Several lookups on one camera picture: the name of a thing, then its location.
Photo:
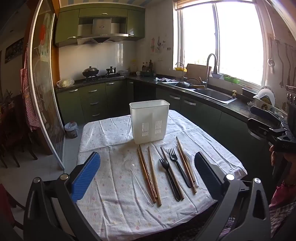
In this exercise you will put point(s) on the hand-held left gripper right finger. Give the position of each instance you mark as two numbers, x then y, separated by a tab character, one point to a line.
205	171

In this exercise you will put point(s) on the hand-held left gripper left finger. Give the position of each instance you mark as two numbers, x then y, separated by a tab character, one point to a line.
85	178

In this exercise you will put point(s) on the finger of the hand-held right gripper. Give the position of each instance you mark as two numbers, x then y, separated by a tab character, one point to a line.
261	128
266	113

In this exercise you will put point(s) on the brown wooden chopstick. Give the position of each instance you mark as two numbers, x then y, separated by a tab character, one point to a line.
142	154
181	150
180	153
146	176
163	153

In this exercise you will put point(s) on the white plastic utensil holder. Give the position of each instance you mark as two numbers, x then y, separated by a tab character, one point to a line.
148	111

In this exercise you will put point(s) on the person's right hand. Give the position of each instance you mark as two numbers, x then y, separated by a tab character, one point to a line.
273	158

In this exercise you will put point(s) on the dish rack with plates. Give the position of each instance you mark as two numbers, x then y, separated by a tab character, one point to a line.
266	97

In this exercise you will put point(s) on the black plastic fork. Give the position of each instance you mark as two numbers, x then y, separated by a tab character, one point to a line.
172	185
181	171

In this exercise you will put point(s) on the white plastic spoon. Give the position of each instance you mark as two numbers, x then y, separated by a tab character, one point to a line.
187	154

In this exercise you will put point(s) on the black stone countertop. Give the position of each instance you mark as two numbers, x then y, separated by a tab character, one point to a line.
240	107

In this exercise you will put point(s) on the floral white tablecloth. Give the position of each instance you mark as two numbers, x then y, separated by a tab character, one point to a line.
111	166

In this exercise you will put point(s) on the hanging metal ladle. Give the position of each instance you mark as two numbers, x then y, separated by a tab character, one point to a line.
281	83

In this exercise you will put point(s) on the clear plastic spoon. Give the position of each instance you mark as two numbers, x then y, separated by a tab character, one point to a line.
128	165

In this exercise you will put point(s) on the green plastic basket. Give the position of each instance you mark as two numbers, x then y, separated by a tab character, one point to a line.
231	79

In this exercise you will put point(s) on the small trash bin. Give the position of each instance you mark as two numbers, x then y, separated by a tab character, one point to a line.
71	129

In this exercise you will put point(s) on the hanging metal strainer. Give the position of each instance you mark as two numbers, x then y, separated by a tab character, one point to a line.
270	62

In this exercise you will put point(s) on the light wooden chopstick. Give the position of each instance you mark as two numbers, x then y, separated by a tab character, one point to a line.
154	176

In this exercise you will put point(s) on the steel sink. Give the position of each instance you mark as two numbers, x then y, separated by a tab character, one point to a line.
215	95

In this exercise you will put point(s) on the tall steel faucet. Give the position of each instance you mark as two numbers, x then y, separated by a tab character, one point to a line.
207	69

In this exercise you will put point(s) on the kitchen window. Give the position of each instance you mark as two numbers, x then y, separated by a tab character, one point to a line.
240	41

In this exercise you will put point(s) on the person's plaid clothing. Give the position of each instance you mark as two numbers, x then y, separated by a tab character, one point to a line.
282	217

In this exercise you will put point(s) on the wooden cutting board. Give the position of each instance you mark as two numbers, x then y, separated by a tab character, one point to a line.
196	70

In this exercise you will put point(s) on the green lower cabinets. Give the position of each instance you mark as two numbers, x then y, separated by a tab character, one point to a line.
97	97

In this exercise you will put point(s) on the green cabinets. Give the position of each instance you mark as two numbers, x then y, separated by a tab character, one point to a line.
97	97
67	25

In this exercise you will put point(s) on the dark wooden chair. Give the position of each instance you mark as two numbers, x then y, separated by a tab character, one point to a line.
16	129

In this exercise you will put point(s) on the red chair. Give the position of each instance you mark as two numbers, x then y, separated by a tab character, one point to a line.
4	204

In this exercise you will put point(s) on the black pan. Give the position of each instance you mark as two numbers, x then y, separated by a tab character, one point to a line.
183	84

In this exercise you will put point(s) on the red checked apron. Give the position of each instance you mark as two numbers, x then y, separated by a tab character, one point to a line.
30	106

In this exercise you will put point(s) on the small steel faucet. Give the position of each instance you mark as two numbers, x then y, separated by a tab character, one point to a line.
183	74

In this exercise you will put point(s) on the glass sliding door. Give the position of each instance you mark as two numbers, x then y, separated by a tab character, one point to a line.
46	92

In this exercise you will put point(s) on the yellow plastic basket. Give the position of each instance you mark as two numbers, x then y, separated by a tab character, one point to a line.
180	69

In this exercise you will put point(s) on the plastic bag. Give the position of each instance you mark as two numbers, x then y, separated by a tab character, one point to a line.
65	83

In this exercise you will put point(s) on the crumpled dish cloth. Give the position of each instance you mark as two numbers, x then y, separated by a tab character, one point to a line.
165	79

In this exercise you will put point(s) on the black wok with lid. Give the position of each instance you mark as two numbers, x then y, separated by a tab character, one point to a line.
90	71

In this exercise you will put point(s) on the gas stove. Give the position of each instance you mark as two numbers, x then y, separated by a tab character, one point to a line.
113	75

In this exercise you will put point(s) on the dark kettle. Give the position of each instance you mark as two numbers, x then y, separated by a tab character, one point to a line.
111	70

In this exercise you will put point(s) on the condiment bottle rack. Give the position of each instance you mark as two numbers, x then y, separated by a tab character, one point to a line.
148	70

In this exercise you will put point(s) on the yellow oil bottle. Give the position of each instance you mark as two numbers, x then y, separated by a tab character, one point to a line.
133	67

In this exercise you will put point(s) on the steel range hood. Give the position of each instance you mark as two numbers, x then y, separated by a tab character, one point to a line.
101	27

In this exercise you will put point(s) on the green upper cabinets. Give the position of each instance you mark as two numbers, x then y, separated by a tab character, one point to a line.
67	25

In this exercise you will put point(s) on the dark wall picture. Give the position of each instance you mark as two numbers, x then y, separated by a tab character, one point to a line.
14	49

